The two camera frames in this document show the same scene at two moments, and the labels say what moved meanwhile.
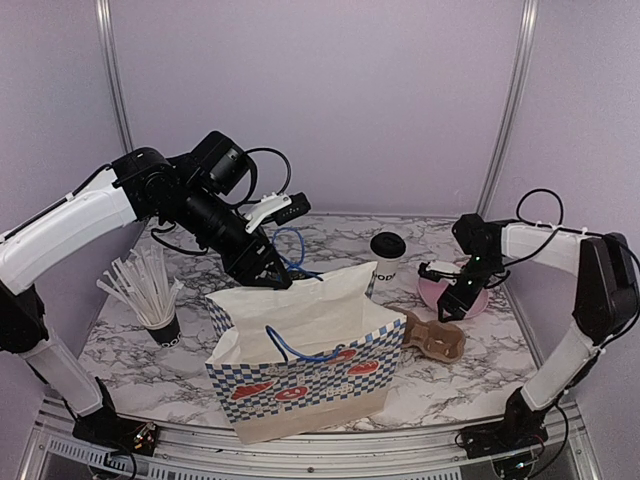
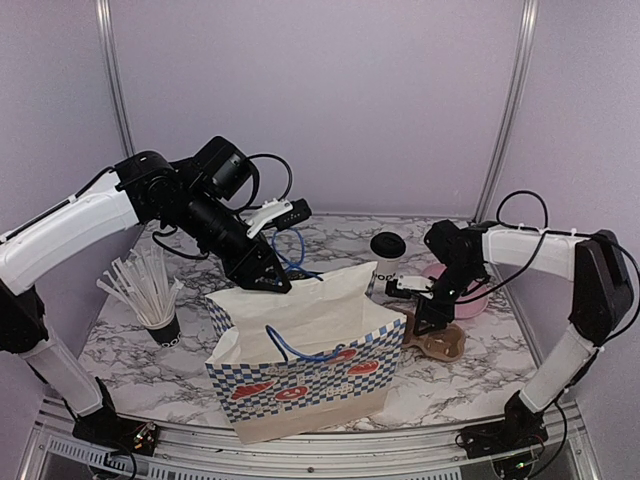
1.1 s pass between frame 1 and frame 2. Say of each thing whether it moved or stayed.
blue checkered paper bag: stayed
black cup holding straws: stayed
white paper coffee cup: moved
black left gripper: stayed
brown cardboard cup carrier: stayed
